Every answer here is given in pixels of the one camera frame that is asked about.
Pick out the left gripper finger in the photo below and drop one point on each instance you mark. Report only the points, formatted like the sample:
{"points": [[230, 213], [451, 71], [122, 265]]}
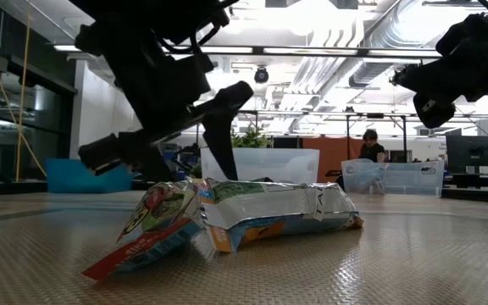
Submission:
{"points": [[225, 144], [155, 161]]}

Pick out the silver ceiling duct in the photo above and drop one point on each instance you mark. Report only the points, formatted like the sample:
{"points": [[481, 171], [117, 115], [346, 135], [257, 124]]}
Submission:
{"points": [[367, 74]]}

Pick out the leafy plant in white pot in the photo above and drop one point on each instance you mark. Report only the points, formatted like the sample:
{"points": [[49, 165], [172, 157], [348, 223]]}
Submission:
{"points": [[250, 137]]}

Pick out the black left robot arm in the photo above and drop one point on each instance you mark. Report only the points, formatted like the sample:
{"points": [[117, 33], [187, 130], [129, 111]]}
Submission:
{"points": [[142, 12]]}

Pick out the black overhead frame bar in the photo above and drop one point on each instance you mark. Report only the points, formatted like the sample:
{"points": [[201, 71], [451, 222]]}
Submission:
{"points": [[345, 51]]}

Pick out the silver and green granola bar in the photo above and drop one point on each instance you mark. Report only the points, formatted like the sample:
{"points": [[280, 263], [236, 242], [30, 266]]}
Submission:
{"points": [[261, 203]]}

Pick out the grey baking mat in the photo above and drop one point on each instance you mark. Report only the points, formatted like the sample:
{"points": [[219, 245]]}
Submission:
{"points": [[269, 279]]}

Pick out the blue plastic bin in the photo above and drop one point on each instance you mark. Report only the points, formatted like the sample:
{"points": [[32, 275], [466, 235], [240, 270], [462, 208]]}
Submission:
{"points": [[70, 178]]}

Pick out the clear plastic bin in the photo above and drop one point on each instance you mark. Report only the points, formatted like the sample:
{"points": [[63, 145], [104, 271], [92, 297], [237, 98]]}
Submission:
{"points": [[413, 180]]}

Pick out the black overhead camera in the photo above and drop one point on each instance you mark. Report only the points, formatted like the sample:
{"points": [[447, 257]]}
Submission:
{"points": [[261, 75]]}

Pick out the black computer monitor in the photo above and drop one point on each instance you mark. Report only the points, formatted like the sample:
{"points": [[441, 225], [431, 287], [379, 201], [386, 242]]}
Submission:
{"points": [[470, 150]]}

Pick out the person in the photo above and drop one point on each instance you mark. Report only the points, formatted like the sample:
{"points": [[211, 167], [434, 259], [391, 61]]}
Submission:
{"points": [[371, 148]]}

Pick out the frosted plastic bin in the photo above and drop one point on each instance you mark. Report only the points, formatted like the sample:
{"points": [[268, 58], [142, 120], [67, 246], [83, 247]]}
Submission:
{"points": [[278, 165]]}

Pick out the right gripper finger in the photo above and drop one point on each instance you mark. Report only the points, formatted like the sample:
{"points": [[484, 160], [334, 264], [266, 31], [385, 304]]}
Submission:
{"points": [[426, 88], [417, 75]]}

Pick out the red and green granola bar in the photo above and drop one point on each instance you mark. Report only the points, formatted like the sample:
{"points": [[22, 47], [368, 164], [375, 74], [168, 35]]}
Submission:
{"points": [[159, 212]]}

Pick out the orange partition panel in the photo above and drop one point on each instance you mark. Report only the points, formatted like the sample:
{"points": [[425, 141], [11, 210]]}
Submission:
{"points": [[333, 156]]}

